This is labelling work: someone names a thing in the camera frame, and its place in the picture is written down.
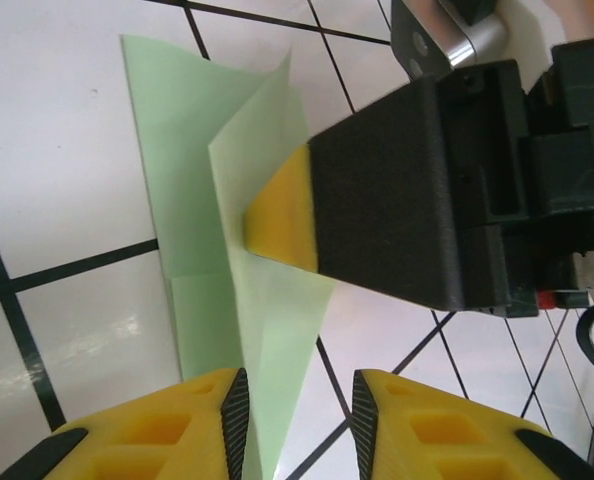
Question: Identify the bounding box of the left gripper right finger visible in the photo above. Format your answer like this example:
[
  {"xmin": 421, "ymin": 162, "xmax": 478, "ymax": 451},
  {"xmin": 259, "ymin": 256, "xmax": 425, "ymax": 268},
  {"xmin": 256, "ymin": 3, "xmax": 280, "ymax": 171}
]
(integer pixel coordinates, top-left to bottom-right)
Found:
[{"xmin": 351, "ymin": 368, "xmax": 594, "ymax": 480}]

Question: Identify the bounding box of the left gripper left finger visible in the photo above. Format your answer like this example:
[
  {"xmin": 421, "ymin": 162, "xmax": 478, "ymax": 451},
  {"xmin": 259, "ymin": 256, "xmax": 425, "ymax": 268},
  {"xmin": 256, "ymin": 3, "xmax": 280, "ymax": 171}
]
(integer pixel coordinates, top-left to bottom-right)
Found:
[{"xmin": 0, "ymin": 367, "xmax": 251, "ymax": 480}]

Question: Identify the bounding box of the light green paper sheet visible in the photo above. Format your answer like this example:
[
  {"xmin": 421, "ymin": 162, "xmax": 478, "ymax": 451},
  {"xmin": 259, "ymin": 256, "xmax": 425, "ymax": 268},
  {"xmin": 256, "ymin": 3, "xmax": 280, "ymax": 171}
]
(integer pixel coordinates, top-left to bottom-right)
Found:
[{"xmin": 119, "ymin": 33, "xmax": 336, "ymax": 480}]

